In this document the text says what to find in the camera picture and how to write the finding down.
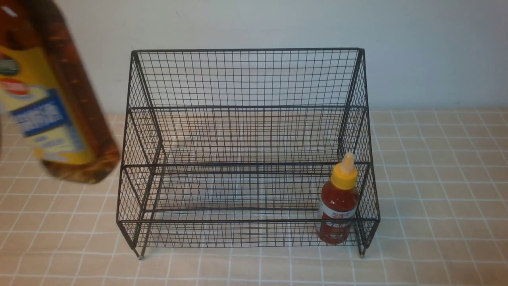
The black wire mesh shelf rack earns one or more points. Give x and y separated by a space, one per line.
231 147

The checkered beige tablecloth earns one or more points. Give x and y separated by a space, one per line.
441 178

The large cooking wine bottle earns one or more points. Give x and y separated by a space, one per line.
46 91

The small red sauce bottle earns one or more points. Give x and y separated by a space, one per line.
338 202

